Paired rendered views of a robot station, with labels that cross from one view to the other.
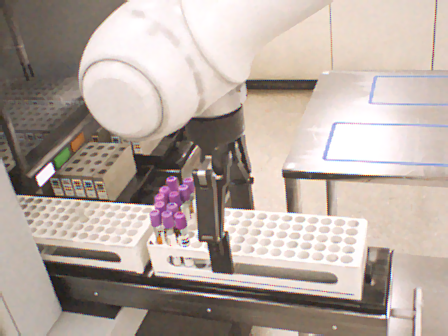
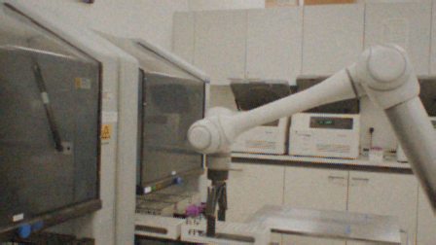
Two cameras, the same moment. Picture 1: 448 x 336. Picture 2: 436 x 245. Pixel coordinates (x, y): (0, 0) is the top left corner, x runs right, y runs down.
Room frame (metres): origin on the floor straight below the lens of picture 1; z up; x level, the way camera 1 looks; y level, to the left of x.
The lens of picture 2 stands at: (-0.98, 0.09, 1.27)
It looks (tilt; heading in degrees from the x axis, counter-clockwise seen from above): 2 degrees down; 357
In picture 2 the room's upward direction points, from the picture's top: 2 degrees clockwise
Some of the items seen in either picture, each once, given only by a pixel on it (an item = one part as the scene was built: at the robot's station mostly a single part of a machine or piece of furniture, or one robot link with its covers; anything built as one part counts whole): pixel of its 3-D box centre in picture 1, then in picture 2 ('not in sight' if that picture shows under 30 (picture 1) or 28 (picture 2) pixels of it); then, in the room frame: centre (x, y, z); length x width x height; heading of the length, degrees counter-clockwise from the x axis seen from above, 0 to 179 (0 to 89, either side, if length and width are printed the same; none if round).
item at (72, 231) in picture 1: (69, 233); (144, 226); (0.74, 0.26, 0.83); 0.30 x 0.10 x 0.06; 68
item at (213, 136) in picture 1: (217, 138); (217, 181); (0.63, 0.00, 1.02); 0.08 x 0.07 x 0.09; 158
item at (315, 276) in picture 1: (257, 249); (225, 234); (0.62, -0.03, 0.84); 0.30 x 0.10 x 0.06; 68
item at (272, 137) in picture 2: not in sight; (261, 116); (3.22, -0.54, 1.22); 0.62 x 0.56 x 0.64; 156
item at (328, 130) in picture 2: not in sight; (327, 116); (3.00, -1.08, 1.24); 0.62 x 0.56 x 0.69; 158
